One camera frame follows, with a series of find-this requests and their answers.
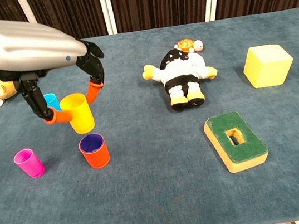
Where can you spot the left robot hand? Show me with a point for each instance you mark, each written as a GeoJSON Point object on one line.
{"type": "Point", "coordinates": [24, 49]}

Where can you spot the blue plastic cup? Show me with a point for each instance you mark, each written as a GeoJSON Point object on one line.
{"type": "Point", "coordinates": [51, 101]}

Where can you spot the yellow plastic cup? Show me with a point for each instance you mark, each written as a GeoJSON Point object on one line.
{"type": "Point", "coordinates": [81, 116]}

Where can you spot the purple plastic cup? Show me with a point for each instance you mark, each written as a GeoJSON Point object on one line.
{"type": "Point", "coordinates": [92, 143]}

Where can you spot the pink plastic cup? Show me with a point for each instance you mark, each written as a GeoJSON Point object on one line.
{"type": "Point", "coordinates": [31, 166]}

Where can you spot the orange plastic cup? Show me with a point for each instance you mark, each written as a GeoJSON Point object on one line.
{"type": "Point", "coordinates": [96, 159]}

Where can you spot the black white plush doll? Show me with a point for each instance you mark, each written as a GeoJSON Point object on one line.
{"type": "Point", "coordinates": [180, 70]}

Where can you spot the orange turtle toy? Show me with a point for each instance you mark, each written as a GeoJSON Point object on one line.
{"type": "Point", "coordinates": [186, 44]}

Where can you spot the teal table cloth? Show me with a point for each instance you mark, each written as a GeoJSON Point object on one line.
{"type": "Point", "coordinates": [162, 200]}

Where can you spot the green yellow sponge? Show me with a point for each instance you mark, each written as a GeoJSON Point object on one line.
{"type": "Point", "coordinates": [245, 148]}

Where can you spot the yellow foam cube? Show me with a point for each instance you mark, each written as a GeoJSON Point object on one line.
{"type": "Point", "coordinates": [268, 69]}

